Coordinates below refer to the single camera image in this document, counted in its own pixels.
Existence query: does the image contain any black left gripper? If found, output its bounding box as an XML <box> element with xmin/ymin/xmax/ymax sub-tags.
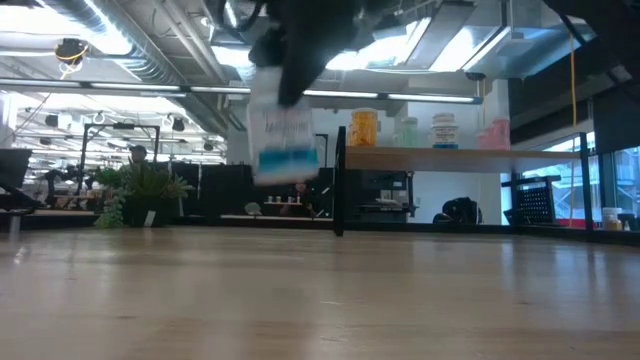
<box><xmin>248</xmin><ymin>0</ymin><xmax>401</xmax><ymax>109</ymax></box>

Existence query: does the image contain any white bottle blue label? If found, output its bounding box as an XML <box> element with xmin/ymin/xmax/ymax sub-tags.
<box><xmin>246</xmin><ymin>64</ymin><xmax>321</xmax><ymax>187</ymax></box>

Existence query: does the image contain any orange pill bottle white cap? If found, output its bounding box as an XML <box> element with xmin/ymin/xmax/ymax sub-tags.
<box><xmin>349</xmin><ymin>107</ymin><xmax>380</xmax><ymax>148</ymax></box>

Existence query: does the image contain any small green pill bottle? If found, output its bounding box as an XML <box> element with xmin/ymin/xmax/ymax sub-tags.
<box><xmin>398</xmin><ymin>116</ymin><xmax>420</xmax><ymax>148</ymax></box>

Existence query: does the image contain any white plastic jar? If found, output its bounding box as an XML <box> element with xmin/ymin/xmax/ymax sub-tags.
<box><xmin>430</xmin><ymin>112</ymin><xmax>460</xmax><ymax>150</ymax></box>

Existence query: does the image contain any person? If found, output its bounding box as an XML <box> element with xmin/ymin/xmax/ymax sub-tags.
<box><xmin>279</xmin><ymin>182</ymin><xmax>321</xmax><ymax>219</ymax></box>
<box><xmin>128</xmin><ymin>144</ymin><xmax>150</xmax><ymax>169</ymax></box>

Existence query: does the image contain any black partition panel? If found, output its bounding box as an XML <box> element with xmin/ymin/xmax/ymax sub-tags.
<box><xmin>174</xmin><ymin>162</ymin><xmax>336</xmax><ymax>219</ymax></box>

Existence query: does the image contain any black equipment stand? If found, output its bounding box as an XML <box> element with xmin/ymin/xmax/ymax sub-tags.
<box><xmin>355</xmin><ymin>169</ymin><xmax>417</xmax><ymax>224</ymax></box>

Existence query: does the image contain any long light bar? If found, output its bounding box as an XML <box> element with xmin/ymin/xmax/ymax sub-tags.
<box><xmin>0</xmin><ymin>77</ymin><xmax>484</xmax><ymax>105</ymax></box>

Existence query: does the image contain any succulent plant in black pot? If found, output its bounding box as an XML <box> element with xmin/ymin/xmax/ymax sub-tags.
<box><xmin>93</xmin><ymin>157</ymin><xmax>196</xmax><ymax>229</ymax></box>

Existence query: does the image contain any black rounded bag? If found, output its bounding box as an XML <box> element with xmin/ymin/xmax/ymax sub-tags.
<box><xmin>432</xmin><ymin>196</ymin><xmax>485</xmax><ymax>225</ymax></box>

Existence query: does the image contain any black dome fixture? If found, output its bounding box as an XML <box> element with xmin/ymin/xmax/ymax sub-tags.
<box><xmin>54</xmin><ymin>37</ymin><xmax>91</xmax><ymax>66</ymax></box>

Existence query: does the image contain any black perforated railing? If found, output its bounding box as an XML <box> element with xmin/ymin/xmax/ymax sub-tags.
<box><xmin>502</xmin><ymin>173</ymin><xmax>564</xmax><ymax>227</ymax></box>

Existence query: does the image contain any dark monitor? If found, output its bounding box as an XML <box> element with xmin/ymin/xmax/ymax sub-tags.
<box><xmin>0</xmin><ymin>147</ymin><xmax>34</xmax><ymax>190</ymax></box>

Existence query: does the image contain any white container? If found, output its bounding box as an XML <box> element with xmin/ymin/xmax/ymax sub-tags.
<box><xmin>601</xmin><ymin>207</ymin><xmax>624</xmax><ymax>232</ymax></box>

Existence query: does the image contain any large silver air duct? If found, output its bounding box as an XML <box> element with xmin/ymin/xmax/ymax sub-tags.
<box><xmin>402</xmin><ymin>0</ymin><xmax>599</xmax><ymax>81</ymax></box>

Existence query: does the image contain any silver ventilation duct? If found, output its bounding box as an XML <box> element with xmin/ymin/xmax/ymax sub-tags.
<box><xmin>39</xmin><ymin>0</ymin><xmax>181</xmax><ymax>86</ymax></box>

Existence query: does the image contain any wooden shelf with black frame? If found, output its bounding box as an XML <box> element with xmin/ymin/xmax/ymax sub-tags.
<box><xmin>333</xmin><ymin>125</ymin><xmax>594</xmax><ymax>237</ymax></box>

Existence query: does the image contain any yellow hanging cable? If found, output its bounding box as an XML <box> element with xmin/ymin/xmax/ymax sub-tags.
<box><xmin>568</xmin><ymin>34</ymin><xmax>579</xmax><ymax>129</ymax></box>

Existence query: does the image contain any black aluminium rig frame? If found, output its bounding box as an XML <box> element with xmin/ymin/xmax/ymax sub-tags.
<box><xmin>0</xmin><ymin>212</ymin><xmax>640</xmax><ymax>247</ymax></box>

